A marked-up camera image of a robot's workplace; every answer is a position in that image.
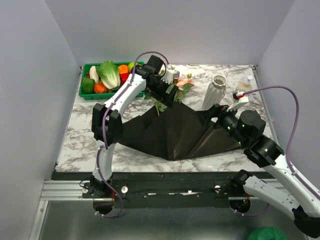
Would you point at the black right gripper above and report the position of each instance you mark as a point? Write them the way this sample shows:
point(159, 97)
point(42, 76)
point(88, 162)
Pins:
point(205, 116)

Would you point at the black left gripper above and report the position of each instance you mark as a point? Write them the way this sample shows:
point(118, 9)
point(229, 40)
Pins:
point(168, 99)

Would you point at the black wrapping paper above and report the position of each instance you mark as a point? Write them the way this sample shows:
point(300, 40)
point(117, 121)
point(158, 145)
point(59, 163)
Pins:
point(175, 134)

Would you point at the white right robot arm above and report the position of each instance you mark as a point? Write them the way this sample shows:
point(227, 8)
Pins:
point(301, 201)

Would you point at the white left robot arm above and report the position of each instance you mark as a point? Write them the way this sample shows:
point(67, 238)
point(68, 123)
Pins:
point(107, 124)

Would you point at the white ribbed vase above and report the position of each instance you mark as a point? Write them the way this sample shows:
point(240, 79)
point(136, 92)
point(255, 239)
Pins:
point(215, 92)

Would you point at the light pink flower stem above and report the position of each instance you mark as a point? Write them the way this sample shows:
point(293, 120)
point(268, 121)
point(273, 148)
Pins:
point(159, 106)

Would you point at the cream soap dispenser bottle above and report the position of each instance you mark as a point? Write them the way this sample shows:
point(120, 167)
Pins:
point(245, 86)

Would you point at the red bell pepper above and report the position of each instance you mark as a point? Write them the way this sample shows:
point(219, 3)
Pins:
point(124, 77)

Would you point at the green pear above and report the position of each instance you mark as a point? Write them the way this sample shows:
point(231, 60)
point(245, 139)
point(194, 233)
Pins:
point(131, 66)

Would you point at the orange fruit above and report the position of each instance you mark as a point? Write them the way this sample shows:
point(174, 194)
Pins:
point(123, 69)

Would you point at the green lettuce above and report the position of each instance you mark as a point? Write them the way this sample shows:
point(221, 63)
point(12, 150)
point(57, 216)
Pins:
point(109, 74)

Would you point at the orange carrot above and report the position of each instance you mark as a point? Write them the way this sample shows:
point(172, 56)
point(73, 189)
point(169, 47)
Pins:
point(100, 88)

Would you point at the green plastic basket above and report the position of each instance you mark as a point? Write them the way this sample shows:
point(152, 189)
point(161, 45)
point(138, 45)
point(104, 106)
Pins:
point(102, 96)

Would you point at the white radish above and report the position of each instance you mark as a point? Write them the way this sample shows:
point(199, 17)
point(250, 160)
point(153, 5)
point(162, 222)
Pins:
point(94, 75)

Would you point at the green bell pepper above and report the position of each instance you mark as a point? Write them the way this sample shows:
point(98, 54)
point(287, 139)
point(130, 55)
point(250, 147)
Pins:
point(87, 85)

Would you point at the green cloth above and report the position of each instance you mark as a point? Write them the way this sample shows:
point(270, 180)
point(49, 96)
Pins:
point(267, 233)

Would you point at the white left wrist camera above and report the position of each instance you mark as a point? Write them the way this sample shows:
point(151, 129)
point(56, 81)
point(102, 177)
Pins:
point(170, 73)

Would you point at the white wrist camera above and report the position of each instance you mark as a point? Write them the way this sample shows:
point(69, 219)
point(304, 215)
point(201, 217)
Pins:
point(239, 100)
point(170, 73)

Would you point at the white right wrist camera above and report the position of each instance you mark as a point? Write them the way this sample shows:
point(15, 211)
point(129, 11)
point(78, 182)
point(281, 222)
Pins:
point(239, 100)

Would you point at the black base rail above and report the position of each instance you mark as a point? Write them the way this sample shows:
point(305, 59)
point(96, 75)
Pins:
point(162, 190)

